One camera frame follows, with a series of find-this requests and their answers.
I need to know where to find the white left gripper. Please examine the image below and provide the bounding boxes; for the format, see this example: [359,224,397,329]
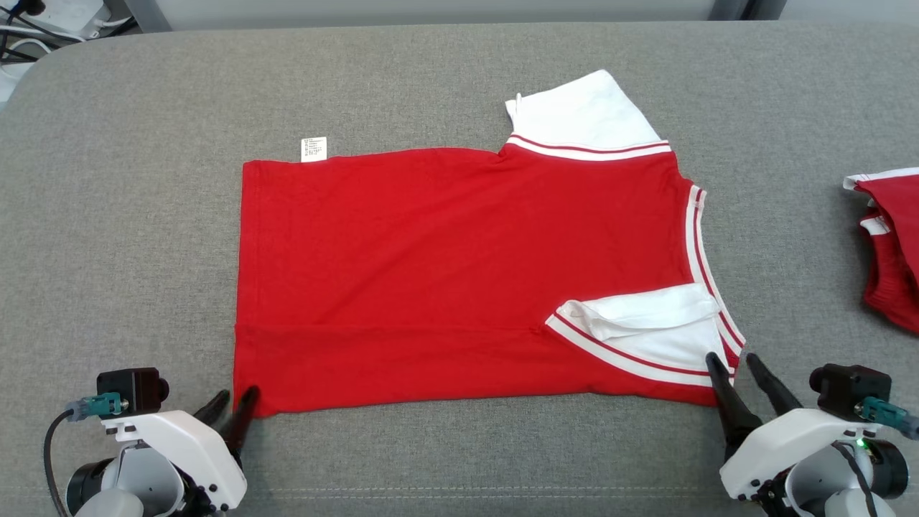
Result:
[101,386,261,513]

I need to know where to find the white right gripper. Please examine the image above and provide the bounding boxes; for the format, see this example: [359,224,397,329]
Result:
[706,352,863,503]

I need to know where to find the red Bulls 23 shorts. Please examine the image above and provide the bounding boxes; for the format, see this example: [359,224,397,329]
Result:
[842,167,919,336]

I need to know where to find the red shirt with white sleeves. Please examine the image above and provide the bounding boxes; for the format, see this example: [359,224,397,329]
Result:
[231,69,747,419]

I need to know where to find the white extension socket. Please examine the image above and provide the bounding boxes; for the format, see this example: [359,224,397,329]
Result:
[0,61,38,108]

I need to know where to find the narrow white partition panel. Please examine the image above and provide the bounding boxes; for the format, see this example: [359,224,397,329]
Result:
[779,0,919,23]

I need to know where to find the white power strip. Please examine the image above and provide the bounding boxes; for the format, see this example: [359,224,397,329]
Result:
[25,0,113,41]

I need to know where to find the wide white partition panel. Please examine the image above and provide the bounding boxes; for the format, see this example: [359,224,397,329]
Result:
[154,0,720,31]

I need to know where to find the teal-plug right camera cable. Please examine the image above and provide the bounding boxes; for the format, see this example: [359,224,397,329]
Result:
[854,397,919,441]

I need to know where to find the teal-plug camera cable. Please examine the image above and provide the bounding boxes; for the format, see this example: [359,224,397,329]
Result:
[854,397,919,441]
[43,393,125,517]

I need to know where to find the teal-plug left camera cable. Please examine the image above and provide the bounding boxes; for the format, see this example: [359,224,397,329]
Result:
[43,393,125,517]

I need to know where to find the grey double partition post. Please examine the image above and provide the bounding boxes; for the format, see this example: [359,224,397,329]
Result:
[707,0,788,22]

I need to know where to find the grey single partition post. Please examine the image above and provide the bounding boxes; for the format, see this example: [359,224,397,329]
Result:
[124,0,174,34]

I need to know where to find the white floor cable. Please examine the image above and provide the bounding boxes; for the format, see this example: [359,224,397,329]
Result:
[0,24,75,45]

